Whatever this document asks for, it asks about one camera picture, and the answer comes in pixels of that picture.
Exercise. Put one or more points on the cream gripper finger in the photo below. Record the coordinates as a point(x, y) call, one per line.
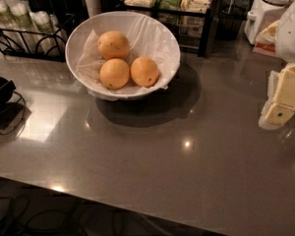
point(272, 83)
point(278, 110)

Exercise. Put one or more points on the orange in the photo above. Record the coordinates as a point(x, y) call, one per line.
point(114, 73)
point(144, 71)
point(113, 44)

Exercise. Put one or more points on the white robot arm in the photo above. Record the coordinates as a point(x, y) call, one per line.
point(285, 36)

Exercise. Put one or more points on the white paper bowl liner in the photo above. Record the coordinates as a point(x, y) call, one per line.
point(150, 36)

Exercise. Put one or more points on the orange at bowl front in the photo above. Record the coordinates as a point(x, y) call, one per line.
point(114, 73)

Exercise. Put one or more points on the white bowl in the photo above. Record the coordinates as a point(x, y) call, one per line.
point(98, 22)

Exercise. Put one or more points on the orange at bowl back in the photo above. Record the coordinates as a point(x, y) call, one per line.
point(113, 44)

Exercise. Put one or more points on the cream tea packet stack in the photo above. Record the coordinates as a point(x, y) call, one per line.
point(195, 6)

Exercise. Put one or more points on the black tea bag shelf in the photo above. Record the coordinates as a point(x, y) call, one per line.
point(190, 29)

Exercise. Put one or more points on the green tea packet stack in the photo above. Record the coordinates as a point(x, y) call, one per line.
point(167, 4)

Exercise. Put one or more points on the white paper cup stack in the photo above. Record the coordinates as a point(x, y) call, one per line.
point(91, 0)

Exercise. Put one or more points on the stacked cups sleeve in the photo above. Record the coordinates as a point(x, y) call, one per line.
point(7, 20)
point(22, 16)
point(42, 21)

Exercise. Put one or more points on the leftmost stacked cups sleeve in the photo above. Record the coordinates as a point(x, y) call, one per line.
point(7, 20)

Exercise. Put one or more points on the black wire cup rack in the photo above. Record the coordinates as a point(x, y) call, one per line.
point(35, 44)

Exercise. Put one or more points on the black wire trivet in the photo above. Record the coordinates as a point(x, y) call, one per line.
point(12, 114)

